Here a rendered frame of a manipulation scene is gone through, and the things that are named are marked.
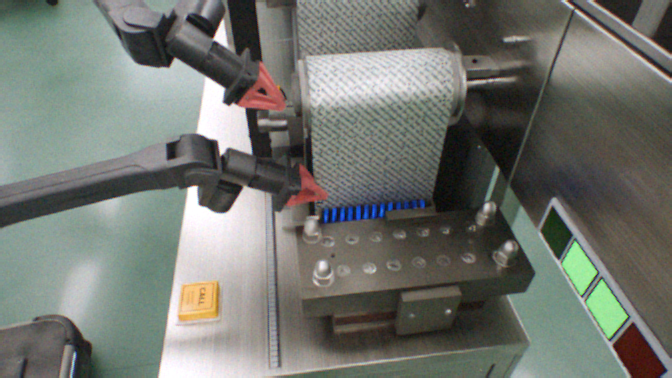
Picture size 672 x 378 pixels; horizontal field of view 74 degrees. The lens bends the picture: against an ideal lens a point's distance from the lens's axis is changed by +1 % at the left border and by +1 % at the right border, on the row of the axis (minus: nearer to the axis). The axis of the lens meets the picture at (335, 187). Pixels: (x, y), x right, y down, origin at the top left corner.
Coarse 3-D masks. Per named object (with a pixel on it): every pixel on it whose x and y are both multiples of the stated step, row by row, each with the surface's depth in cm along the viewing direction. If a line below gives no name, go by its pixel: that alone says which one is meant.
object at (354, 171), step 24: (312, 144) 76; (336, 144) 76; (360, 144) 77; (384, 144) 78; (408, 144) 79; (432, 144) 79; (336, 168) 80; (360, 168) 81; (384, 168) 82; (408, 168) 83; (432, 168) 83; (336, 192) 84; (360, 192) 85; (384, 192) 86; (408, 192) 87; (432, 192) 88
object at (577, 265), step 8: (576, 248) 58; (568, 256) 60; (576, 256) 58; (584, 256) 56; (568, 264) 60; (576, 264) 58; (584, 264) 56; (568, 272) 60; (576, 272) 58; (584, 272) 57; (592, 272) 55; (576, 280) 58; (584, 280) 57; (584, 288) 57
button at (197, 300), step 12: (192, 288) 86; (204, 288) 86; (216, 288) 86; (180, 300) 84; (192, 300) 84; (204, 300) 84; (216, 300) 85; (180, 312) 82; (192, 312) 82; (204, 312) 83; (216, 312) 84
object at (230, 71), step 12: (216, 48) 69; (204, 60) 69; (216, 60) 69; (228, 60) 70; (240, 60) 71; (204, 72) 70; (216, 72) 70; (228, 72) 70; (240, 72) 70; (228, 84) 71; (240, 84) 69; (228, 96) 70
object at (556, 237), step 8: (552, 208) 62; (552, 216) 62; (552, 224) 63; (560, 224) 61; (544, 232) 65; (552, 232) 63; (560, 232) 61; (568, 232) 59; (552, 240) 63; (560, 240) 61; (568, 240) 59; (552, 248) 63; (560, 248) 61
